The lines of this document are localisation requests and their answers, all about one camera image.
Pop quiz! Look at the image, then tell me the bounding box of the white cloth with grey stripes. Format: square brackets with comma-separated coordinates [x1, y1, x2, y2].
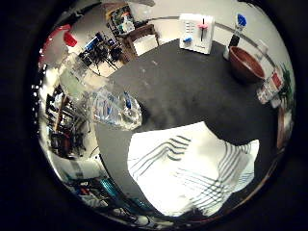
[126, 120, 260, 218]

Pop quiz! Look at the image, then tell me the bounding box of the bottle with blue cap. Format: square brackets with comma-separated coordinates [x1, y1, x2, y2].
[222, 13, 248, 61]

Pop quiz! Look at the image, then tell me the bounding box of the wooden stool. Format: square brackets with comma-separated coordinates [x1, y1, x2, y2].
[119, 23, 161, 62]

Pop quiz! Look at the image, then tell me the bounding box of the wooden shelf with items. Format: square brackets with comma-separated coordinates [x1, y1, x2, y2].
[104, 4, 142, 35]

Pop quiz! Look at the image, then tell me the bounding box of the red and white packet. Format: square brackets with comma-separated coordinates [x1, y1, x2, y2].
[256, 68, 285, 105]

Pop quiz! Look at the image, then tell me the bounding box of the green leafy plant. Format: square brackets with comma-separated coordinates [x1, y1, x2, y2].
[278, 64, 295, 100]

